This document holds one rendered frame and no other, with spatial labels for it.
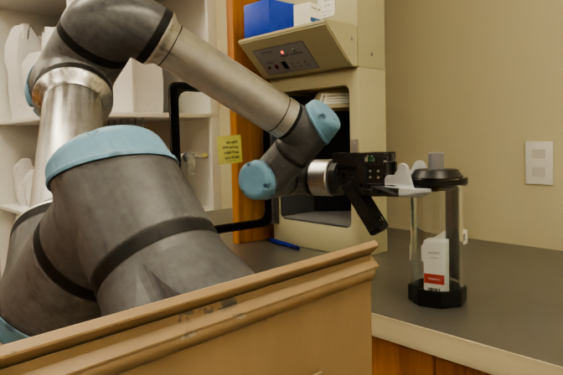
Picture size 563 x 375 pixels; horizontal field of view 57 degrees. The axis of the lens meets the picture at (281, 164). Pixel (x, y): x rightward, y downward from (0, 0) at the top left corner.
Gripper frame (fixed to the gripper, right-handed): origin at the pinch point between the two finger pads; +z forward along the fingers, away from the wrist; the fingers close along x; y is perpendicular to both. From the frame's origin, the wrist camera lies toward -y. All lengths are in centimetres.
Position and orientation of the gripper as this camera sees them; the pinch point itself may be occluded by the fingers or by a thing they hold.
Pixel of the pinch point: (435, 192)
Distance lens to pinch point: 97.7
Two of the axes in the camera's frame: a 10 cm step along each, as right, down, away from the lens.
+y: -0.2, -10.0, -0.5
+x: 5.3, -0.6, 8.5
